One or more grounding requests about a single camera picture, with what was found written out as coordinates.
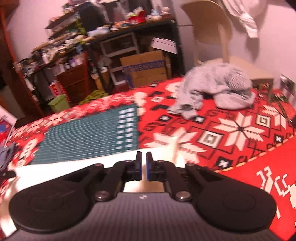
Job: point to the red upright box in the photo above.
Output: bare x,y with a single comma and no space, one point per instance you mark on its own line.
56,89

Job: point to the yellow-green plastic crate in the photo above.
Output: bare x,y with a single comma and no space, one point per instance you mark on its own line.
94,96

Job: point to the grey sweater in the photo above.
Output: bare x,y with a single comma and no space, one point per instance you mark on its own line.
208,85

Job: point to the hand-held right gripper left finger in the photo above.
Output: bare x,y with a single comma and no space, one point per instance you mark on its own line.
139,166

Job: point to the green cutting mat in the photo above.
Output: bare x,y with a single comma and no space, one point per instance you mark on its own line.
81,136

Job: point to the beige chair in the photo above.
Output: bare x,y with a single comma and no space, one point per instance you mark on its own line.
208,23

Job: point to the red patterned blanket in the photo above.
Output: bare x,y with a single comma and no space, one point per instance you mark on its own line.
242,185

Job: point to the cream knit vest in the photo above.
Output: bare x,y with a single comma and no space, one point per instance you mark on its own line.
57,165

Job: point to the blue jeans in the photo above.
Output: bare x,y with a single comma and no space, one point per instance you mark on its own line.
5,155

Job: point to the white curtain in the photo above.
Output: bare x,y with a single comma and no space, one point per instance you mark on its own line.
249,20

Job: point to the wooden drawer cabinet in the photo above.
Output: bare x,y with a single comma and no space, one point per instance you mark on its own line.
74,81

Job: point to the green waste bin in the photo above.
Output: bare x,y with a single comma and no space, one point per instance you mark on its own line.
59,104

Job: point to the white drawer unit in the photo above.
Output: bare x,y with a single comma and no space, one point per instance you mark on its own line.
120,48

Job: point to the open red box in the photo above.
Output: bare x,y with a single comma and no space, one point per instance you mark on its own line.
136,17

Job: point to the white flat box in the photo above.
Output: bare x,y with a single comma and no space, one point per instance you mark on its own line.
164,45

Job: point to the wall socket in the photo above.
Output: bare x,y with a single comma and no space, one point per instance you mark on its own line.
288,84

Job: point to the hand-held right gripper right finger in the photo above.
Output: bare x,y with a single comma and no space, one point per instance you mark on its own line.
148,166

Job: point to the red and white product box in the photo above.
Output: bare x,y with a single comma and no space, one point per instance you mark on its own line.
7,125

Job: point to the printed cardboard box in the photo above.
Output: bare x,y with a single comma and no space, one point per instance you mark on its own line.
143,58

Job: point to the red gift box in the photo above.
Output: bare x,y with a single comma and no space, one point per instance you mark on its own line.
284,109

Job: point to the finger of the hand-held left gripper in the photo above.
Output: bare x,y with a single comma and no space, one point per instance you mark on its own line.
8,175

